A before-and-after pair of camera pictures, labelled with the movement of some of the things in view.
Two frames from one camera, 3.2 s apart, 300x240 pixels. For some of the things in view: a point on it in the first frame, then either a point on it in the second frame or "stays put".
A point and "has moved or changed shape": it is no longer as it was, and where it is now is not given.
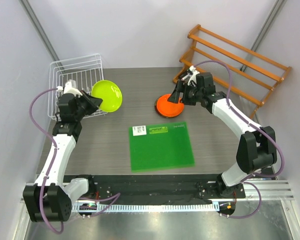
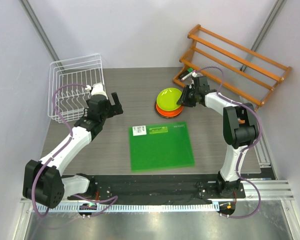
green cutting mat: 160,147 stays put
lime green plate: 111,94 has moved or changed shape
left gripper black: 93,102 -> 114,109
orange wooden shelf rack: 234,71 stays put
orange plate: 168,109 stays put
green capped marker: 187,71 stays put
